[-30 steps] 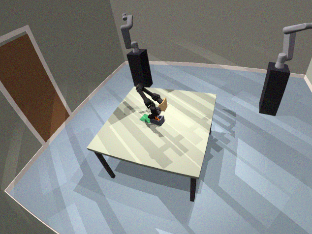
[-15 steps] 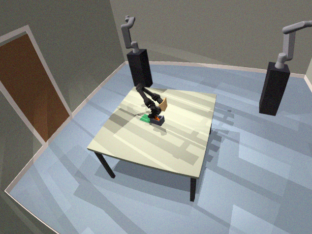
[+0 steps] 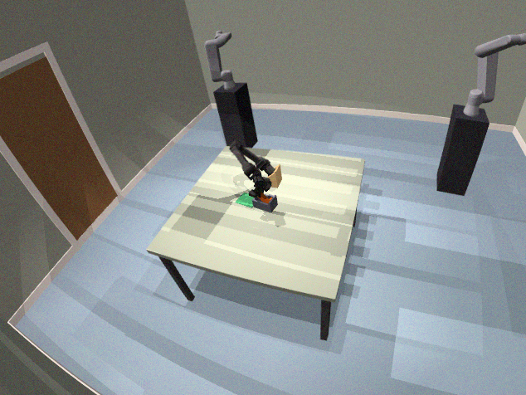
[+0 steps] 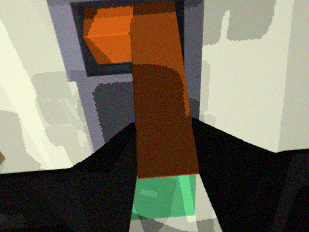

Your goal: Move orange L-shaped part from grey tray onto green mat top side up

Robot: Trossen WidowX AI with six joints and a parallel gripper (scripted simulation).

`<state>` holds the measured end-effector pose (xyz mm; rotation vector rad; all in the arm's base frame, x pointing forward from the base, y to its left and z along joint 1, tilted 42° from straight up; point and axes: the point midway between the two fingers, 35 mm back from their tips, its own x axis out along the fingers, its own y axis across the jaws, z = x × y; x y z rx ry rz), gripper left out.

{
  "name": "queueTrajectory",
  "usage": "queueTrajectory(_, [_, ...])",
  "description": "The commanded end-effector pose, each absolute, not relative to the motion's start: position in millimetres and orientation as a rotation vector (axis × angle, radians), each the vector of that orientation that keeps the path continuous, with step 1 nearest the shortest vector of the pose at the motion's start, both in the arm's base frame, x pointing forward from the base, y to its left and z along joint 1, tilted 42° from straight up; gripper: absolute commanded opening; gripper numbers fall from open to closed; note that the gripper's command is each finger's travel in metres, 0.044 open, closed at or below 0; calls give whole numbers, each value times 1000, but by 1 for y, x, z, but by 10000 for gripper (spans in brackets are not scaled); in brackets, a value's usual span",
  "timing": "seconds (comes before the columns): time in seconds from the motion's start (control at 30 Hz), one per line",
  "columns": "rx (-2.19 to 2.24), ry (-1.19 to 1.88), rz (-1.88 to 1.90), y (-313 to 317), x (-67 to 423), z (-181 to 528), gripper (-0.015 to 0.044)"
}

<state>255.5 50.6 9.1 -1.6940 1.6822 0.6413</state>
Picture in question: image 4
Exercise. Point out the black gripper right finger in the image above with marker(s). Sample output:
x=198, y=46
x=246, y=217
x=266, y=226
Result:
x=251, y=189

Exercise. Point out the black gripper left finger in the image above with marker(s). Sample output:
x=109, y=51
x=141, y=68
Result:
x=95, y=195

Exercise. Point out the orange l-shaped part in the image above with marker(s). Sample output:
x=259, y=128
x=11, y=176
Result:
x=147, y=35

